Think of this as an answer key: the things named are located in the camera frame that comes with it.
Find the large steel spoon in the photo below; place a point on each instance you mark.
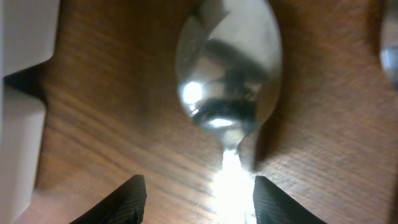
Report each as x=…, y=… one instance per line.
x=228, y=65

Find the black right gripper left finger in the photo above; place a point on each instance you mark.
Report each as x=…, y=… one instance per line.
x=125, y=205

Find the white plastic cutlery tray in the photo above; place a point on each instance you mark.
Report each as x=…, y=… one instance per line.
x=28, y=35

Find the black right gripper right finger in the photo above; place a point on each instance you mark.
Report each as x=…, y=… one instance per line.
x=273, y=206

